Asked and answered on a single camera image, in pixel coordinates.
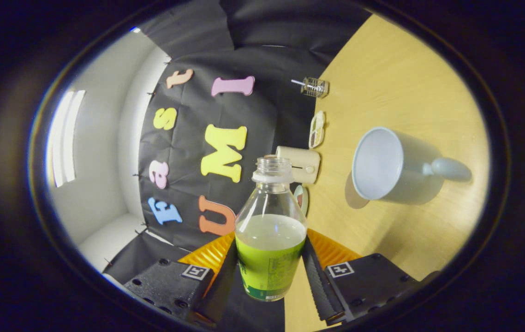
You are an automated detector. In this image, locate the divided snack dish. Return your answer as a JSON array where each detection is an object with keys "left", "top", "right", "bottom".
[{"left": 309, "top": 110, "right": 326, "bottom": 149}]

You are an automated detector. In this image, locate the pale blue cup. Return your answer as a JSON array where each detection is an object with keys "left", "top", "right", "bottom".
[{"left": 352, "top": 127, "right": 473, "bottom": 206}]

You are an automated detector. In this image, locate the round brown coaster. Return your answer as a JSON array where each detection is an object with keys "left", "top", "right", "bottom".
[{"left": 345, "top": 173, "right": 369, "bottom": 209}]

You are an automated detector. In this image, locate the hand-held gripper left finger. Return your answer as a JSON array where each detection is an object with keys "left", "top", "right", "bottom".
[{"left": 124, "top": 231, "right": 245, "bottom": 328}]

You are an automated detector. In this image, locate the wooden table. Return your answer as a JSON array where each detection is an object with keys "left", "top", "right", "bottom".
[{"left": 285, "top": 14, "right": 491, "bottom": 332}]

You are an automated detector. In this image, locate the black backdrop cloth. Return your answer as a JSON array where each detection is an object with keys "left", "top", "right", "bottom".
[{"left": 103, "top": 0, "right": 374, "bottom": 332}]

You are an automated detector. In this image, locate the clear juice bottle green label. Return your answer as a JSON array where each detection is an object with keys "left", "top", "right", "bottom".
[{"left": 235, "top": 157, "right": 308, "bottom": 302}]

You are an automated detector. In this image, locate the clear patterned glass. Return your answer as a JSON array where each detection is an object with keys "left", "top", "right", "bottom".
[{"left": 301, "top": 77, "right": 329, "bottom": 99}]

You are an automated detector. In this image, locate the large ceiling light panel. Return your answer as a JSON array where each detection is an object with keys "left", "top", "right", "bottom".
[{"left": 50, "top": 90, "right": 85, "bottom": 187}]

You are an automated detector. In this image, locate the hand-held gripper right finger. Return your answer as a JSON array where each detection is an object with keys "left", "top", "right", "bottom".
[{"left": 302, "top": 229, "right": 438, "bottom": 326}]

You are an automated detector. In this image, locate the white toaster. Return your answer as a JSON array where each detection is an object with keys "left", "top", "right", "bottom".
[{"left": 275, "top": 146, "right": 322, "bottom": 185}]

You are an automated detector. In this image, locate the pale green plate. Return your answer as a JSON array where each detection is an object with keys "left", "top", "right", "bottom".
[{"left": 294, "top": 184, "right": 309, "bottom": 216}]

